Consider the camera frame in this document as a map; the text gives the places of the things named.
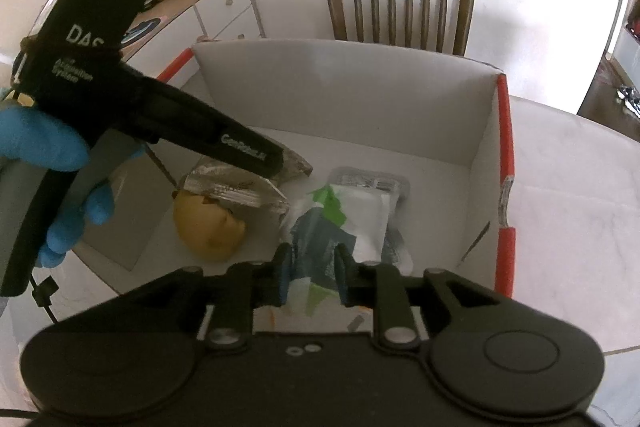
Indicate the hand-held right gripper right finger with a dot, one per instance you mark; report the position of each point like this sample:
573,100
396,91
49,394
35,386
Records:
342,274

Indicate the white cardboard box red edges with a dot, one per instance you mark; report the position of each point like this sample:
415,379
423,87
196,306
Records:
350,107

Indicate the white marble desktop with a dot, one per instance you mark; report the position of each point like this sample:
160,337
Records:
565,187

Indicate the yellow plush toy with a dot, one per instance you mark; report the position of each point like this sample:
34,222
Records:
207,232

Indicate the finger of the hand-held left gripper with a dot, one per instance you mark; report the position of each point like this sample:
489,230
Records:
277,163

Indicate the white wood sideboard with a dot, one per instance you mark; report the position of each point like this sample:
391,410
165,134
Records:
220,7

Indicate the blue round plate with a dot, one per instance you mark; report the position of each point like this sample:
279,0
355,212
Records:
142,31

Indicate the silver snack packet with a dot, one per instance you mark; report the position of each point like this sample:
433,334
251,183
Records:
230,189

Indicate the person's left hand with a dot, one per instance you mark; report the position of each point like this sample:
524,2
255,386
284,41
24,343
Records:
45,137

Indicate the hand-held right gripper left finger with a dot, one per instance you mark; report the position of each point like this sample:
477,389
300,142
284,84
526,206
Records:
282,274

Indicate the white patterned wipes pack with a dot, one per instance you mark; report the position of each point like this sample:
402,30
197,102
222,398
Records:
360,222

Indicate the dark sneaker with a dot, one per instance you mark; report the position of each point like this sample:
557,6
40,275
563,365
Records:
630,97

